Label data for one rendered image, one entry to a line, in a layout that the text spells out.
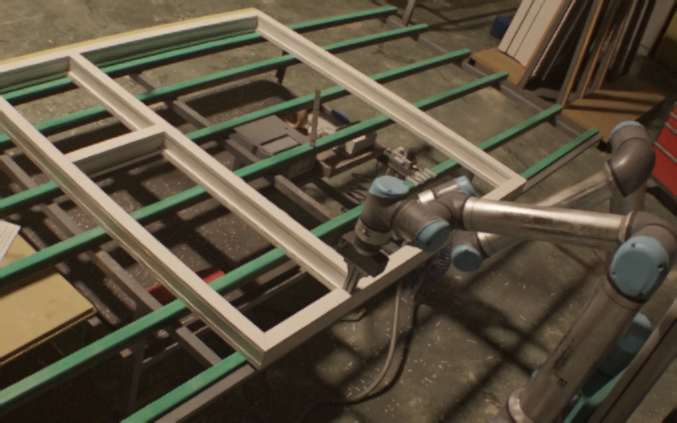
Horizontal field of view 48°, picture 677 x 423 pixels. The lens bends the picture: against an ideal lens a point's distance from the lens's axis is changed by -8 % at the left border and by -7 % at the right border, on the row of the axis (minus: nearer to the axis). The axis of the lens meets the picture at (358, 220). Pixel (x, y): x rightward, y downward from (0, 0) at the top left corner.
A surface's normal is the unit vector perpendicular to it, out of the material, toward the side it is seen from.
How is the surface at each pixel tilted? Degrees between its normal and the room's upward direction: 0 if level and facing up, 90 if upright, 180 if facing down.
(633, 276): 82
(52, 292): 0
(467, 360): 0
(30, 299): 0
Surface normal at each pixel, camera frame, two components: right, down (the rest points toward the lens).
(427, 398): 0.30, -0.77
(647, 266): -0.54, 0.20
